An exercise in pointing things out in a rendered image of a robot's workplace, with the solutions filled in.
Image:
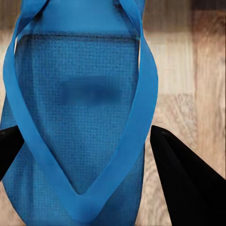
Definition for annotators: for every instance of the sandal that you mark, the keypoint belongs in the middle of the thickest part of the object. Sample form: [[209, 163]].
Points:
[[82, 85]]

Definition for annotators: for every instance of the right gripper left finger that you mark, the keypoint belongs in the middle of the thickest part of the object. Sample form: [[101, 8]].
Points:
[[11, 141]]

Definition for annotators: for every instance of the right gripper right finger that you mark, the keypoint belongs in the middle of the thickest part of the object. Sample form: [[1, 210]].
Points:
[[195, 193]]

